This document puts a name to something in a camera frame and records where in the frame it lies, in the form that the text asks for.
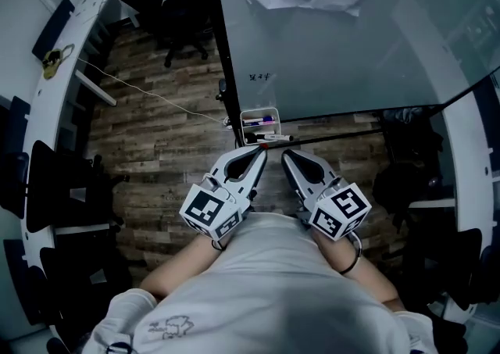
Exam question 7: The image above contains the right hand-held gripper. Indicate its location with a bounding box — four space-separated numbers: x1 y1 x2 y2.
281 148 372 243

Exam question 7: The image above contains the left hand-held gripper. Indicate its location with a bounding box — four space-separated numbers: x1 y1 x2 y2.
178 146 270 243

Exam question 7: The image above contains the white plastic marker tray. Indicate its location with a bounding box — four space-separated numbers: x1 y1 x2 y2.
238 106 282 146

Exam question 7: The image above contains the white whiteboard marker black cap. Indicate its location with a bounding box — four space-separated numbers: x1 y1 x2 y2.
244 132 295 144

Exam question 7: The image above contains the person's right forearm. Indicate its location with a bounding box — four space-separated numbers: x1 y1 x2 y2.
312 227 407 313

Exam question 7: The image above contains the person's left forearm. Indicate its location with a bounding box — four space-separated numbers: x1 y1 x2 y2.
139 231 235 302

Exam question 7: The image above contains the thin black wrist band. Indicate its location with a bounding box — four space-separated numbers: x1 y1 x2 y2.
337 242 361 277

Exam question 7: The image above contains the person's white shirt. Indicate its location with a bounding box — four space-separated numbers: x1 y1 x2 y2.
82 211 448 354

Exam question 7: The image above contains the long white office desk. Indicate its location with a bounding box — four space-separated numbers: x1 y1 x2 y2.
21 0 118 328
441 66 500 324

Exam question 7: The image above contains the dark blue desk divider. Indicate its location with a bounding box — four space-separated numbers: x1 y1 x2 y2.
6 95 31 154
2 238 52 326
31 0 76 61
0 152 30 220

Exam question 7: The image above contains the thin white cable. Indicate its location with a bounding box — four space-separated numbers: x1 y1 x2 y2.
76 55 232 127

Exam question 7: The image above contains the glass whiteboard with black frame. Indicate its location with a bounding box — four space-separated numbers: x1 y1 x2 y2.
195 0 500 150

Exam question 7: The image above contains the yellowish pouch with strap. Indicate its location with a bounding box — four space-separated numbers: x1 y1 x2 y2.
41 43 76 80

